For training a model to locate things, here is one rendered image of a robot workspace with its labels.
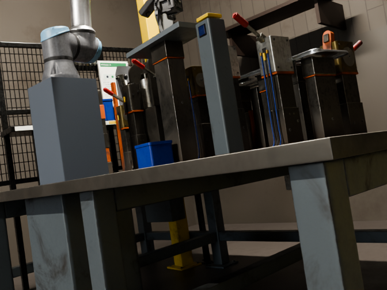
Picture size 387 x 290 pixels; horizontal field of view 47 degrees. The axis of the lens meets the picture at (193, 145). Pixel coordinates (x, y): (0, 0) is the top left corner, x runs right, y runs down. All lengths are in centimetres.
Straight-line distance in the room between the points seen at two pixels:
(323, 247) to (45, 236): 118
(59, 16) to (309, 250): 415
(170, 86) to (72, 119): 42
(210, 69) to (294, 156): 66
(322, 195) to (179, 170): 34
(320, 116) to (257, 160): 68
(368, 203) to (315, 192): 330
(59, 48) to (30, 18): 274
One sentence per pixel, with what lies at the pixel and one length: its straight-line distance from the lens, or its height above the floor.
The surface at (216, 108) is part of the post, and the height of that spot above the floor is 86.
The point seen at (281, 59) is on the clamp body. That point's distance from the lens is 147.
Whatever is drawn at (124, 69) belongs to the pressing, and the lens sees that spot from 270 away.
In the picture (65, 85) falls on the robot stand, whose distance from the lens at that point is 179.
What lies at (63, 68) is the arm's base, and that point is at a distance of 185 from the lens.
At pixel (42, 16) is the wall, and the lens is 467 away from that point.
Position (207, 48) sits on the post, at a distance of 144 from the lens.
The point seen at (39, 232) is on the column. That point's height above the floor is 52.
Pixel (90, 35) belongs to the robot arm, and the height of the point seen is 130.
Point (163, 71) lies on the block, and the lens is 164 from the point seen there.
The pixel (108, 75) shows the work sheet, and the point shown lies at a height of 136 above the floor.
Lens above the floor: 68
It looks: 3 degrees up
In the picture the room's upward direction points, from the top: 9 degrees counter-clockwise
